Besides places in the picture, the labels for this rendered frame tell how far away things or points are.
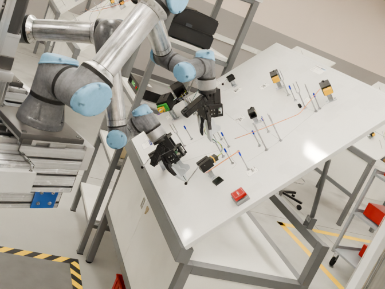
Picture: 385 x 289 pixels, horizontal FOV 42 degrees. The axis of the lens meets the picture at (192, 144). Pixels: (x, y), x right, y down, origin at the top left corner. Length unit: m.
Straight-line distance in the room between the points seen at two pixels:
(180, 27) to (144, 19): 1.39
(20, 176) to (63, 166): 0.25
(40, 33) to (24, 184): 0.77
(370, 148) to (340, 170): 0.44
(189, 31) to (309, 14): 8.26
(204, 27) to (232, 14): 7.26
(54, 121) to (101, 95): 0.20
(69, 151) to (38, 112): 0.18
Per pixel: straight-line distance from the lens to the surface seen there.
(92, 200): 3.48
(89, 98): 1.50
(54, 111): 1.64
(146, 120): 2.03
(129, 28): 1.58
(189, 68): 1.89
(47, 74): 1.61
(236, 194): 1.94
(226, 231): 2.38
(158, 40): 1.90
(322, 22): 11.37
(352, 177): 6.11
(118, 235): 2.76
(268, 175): 2.01
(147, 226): 2.39
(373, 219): 4.69
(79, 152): 1.75
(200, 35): 3.02
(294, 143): 2.11
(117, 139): 1.92
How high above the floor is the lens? 1.71
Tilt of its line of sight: 15 degrees down
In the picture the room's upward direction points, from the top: 23 degrees clockwise
